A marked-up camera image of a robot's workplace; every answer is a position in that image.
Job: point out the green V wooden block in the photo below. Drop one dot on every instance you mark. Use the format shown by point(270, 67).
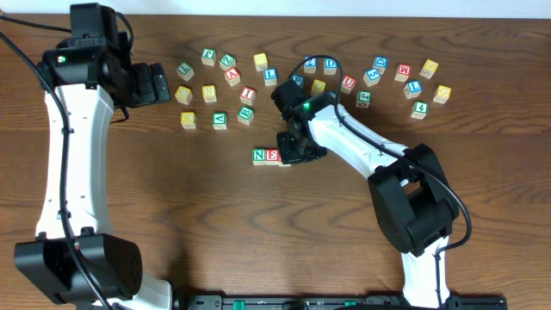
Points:
point(220, 121)

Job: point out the yellow S wooden block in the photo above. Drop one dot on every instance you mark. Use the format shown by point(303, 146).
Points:
point(209, 93)

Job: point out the blue L wooden block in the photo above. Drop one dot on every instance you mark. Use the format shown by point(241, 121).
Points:
point(270, 76)

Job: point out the yellow C wooden block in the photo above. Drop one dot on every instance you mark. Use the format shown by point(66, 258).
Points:
point(184, 95)

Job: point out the green N wooden block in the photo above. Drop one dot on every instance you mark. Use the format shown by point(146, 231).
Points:
point(259, 156)

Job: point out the yellow block far right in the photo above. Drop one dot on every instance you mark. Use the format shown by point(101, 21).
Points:
point(429, 69)

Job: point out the red M wooden block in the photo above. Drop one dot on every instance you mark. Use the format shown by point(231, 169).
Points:
point(403, 72)

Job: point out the blue D wooden block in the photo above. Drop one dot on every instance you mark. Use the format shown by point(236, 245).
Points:
point(330, 66)

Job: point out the red I wooden block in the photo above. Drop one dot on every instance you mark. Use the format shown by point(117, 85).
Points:
point(248, 96)

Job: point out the yellow G block right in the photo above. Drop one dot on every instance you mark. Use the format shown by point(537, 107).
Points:
point(442, 94)

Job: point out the green Z wooden block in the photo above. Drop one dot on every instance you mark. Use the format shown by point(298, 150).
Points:
point(227, 62)

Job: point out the yellow G wooden block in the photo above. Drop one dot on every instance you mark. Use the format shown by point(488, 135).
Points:
point(318, 87)

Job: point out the blue 5 wooden block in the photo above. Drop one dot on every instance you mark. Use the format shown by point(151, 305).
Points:
point(371, 77)

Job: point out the red u wooden block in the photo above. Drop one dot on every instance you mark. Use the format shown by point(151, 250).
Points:
point(283, 164)
point(347, 84)

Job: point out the blue D block right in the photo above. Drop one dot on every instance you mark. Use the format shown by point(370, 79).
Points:
point(380, 64)

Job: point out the green 4 wooden block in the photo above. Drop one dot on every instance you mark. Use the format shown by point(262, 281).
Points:
point(419, 110)

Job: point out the blue P wooden block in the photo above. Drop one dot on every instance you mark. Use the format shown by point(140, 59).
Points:
point(299, 80)

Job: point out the green B wooden block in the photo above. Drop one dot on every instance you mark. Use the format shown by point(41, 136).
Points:
point(246, 115)

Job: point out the green F wooden block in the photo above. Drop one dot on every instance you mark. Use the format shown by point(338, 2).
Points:
point(363, 98)

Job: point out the green J wooden block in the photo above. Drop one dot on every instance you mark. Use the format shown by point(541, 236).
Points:
point(208, 56)

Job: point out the blue 2 wooden block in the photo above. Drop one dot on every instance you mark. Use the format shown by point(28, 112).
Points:
point(310, 65)

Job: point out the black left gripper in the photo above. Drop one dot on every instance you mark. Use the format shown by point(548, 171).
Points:
point(146, 83)

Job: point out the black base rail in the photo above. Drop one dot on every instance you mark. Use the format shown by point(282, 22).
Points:
point(380, 301)

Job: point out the red E wooden block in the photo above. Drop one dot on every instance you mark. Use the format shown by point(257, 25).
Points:
point(272, 157)

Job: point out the yellow 6 wooden block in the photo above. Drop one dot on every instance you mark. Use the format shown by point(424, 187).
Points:
point(260, 61)

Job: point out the green 7 wooden block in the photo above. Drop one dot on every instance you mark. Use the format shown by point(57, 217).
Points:
point(185, 71)

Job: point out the red A wooden block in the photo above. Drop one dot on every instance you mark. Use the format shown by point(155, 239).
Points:
point(232, 76)

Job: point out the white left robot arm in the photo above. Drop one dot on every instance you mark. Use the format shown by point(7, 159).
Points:
point(75, 257)

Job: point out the blue L block right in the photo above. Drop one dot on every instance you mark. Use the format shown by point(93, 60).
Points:
point(413, 89)

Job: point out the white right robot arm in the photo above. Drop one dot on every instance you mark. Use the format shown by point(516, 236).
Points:
point(413, 209)

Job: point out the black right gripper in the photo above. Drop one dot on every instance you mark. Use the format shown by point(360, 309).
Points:
point(294, 151)

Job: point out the yellow K wooden block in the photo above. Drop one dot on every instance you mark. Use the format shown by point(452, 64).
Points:
point(188, 120)

